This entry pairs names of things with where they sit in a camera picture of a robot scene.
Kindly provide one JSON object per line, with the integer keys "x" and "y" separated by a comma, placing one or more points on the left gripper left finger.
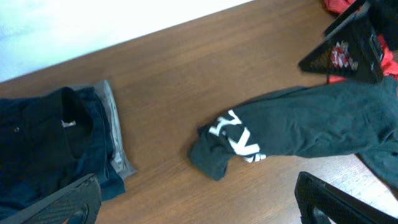
{"x": 78, "y": 202}

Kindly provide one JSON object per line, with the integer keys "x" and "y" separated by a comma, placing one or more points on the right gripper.
{"x": 351, "y": 48}

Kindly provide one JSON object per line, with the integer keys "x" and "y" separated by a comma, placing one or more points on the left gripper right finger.
{"x": 319, "y": 202}

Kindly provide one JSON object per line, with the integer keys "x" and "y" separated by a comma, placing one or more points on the dark green Nike t-shirt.
{"x": 328, "y": 120}

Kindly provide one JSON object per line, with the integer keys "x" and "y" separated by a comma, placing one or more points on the red t-shirt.
{"x": 385, "y": 59}

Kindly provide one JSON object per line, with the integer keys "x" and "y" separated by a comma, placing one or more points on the folded navy garment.
{"x": 95, "y": 160}

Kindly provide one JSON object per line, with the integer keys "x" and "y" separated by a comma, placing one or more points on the folded grey garment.
{"x": 119, "y": 159}

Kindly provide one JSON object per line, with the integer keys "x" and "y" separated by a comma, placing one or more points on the folded black garment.
{"x": 40, "y": 138}

